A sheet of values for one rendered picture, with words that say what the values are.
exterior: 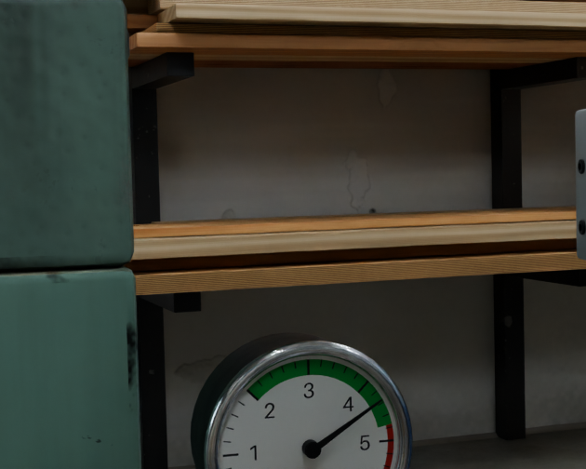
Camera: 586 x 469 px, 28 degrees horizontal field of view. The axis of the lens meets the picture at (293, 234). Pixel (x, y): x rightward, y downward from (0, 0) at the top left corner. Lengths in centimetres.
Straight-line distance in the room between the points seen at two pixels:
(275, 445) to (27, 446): 9
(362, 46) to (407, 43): 11
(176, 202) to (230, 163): 17
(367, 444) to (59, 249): 12
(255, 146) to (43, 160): 259
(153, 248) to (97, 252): 202
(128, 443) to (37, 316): 5
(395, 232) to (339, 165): 51
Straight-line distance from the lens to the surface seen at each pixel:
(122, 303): 39
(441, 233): 262
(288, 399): 34
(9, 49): 39
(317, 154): 302
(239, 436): 34
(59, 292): 39
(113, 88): 39
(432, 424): 322
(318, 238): 251
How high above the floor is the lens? 74
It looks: 3 degrees down
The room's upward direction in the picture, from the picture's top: 1 degrees counter-clockwise
